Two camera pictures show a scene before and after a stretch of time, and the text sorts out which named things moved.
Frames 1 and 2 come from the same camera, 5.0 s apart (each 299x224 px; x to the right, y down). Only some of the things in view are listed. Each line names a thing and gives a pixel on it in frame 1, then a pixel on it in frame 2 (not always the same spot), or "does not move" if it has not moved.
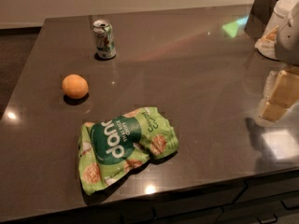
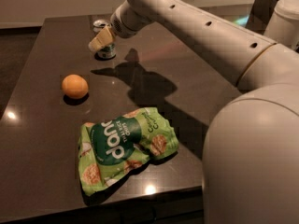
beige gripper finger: [281, 92] -> [125, 23]
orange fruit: [75, 86] does not move
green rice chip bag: [113, 147] does not move
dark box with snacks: [263, 7] does not move
